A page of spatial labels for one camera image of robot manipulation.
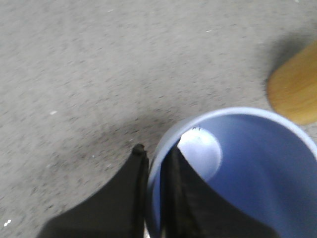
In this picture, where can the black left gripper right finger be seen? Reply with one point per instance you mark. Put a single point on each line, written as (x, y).
(189, 208)

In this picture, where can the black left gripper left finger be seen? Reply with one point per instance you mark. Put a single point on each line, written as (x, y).
(115, 211)

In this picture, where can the blue plastic cup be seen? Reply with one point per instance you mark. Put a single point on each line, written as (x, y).
(257, 160)

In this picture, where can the bamboo wooden cylinder holder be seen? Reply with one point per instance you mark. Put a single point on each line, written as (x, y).
(292, 88)

